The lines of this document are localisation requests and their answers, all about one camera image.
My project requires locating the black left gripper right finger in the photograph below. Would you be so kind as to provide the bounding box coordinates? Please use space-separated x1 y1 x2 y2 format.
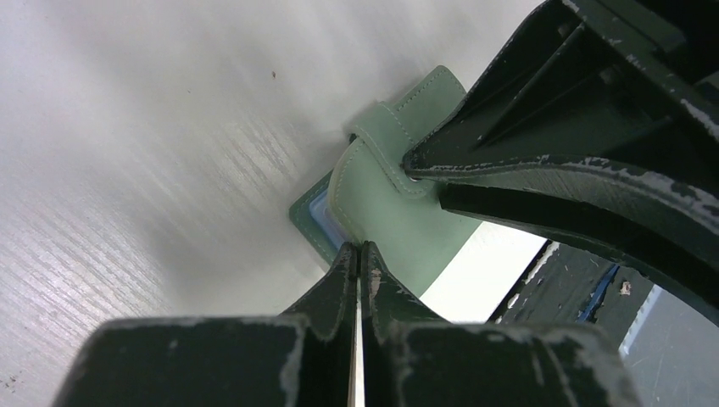
359 241 641 406

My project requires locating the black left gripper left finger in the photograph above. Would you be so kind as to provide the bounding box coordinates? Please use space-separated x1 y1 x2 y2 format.
54 243 358 406

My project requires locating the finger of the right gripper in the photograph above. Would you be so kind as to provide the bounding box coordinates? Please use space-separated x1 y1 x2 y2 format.
403 1 718 237
439 185 718 323

